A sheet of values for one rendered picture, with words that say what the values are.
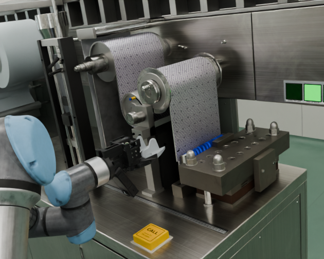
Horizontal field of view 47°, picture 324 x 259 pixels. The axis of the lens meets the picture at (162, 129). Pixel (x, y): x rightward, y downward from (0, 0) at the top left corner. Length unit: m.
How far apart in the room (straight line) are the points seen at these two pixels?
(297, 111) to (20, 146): 3.57
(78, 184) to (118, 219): 0.29
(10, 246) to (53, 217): 0.40
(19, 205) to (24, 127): 0.12
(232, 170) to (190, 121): 0.23
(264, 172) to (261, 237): 0.19
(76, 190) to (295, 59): 0.76
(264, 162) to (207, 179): 0.21
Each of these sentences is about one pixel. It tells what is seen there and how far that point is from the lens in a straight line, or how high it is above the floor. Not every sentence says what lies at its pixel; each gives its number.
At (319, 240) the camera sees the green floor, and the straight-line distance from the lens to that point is 2.60.
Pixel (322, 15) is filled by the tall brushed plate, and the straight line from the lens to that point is 1.19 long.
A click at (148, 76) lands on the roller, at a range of 1.16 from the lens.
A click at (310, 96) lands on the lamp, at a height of 1.17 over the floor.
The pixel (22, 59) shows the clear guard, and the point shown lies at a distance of 2.00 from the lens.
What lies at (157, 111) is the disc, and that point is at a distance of 1.18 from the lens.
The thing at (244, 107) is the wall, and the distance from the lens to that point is 4.29.
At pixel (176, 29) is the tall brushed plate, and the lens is 1.51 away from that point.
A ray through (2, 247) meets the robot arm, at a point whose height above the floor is 1.21.
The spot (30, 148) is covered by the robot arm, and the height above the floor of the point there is 1.32.
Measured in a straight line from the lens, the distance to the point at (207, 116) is 1.28.
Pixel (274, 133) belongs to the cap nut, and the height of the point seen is 1.04.
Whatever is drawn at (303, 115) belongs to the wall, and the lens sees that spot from 3.98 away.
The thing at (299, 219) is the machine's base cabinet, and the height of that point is 0.73.
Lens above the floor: 1.49
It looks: 18 degrees down
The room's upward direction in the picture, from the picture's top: 8 degrees counter-clockwise
